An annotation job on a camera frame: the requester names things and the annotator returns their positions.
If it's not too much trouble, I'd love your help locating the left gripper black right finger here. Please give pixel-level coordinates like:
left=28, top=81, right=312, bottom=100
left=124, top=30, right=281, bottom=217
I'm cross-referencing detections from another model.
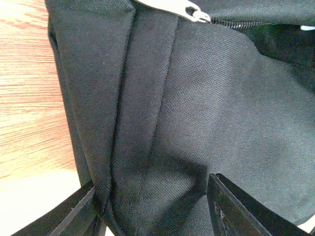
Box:
left=207, top=174, right=310, bottom=236

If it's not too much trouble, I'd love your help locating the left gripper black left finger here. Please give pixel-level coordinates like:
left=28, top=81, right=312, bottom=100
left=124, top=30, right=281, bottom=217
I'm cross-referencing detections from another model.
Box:
left=13, top=183, right=106, bottom=236

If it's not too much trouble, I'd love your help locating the black student bag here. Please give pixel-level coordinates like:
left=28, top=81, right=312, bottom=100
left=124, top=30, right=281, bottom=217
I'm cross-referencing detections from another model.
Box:
left=46, top=0, right=315, bottom=236

